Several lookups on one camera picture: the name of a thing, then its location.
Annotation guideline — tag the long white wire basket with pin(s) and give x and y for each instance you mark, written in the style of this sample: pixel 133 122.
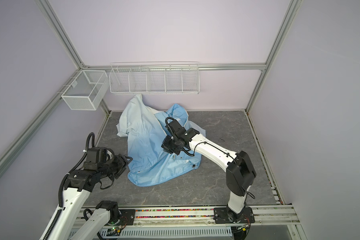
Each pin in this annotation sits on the long white wire basket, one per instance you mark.
pixel 155 78

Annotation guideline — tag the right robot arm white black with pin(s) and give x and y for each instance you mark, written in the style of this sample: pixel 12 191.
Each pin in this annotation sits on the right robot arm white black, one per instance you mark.
pixel 240 172

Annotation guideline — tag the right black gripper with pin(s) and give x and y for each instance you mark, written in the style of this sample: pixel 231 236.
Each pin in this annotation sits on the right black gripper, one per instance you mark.
pixel 166 146

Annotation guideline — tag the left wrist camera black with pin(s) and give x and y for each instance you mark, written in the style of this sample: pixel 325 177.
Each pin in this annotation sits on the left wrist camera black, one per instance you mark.
pixel 97 155

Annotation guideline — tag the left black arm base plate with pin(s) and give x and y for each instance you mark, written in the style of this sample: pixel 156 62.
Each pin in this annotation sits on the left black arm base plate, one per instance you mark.
pixel 123 217

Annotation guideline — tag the small white mesh basket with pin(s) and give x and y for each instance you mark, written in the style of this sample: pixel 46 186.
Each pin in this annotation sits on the small white mesh basket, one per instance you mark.
pixel 87 90

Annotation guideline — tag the white slotted cable duct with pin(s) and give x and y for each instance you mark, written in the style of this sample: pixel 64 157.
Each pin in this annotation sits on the white slotted cable duct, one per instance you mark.
pixel 166 233

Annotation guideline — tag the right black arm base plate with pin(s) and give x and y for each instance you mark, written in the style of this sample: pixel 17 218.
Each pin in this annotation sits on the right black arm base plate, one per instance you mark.
pixel 224 215

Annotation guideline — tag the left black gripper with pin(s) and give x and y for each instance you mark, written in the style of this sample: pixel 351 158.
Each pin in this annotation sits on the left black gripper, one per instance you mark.
pixel 122 162

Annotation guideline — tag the aluminium front rail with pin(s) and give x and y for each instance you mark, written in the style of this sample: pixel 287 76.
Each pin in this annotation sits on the aluminium front rail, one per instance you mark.
pixel 196 216

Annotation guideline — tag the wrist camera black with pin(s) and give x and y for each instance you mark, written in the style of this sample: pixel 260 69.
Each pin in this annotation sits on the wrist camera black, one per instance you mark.
pixel 97 155
pixel 176 129

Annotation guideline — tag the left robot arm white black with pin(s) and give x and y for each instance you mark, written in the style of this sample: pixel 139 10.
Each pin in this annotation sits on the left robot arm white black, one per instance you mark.
pixel 69 220

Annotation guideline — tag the light blue jacket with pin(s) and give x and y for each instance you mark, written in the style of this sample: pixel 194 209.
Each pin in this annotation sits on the light blue jacket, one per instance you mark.
pixel 145 130

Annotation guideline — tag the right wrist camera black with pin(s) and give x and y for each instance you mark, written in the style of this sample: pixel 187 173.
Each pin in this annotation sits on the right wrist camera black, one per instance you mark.
pixel 176 129

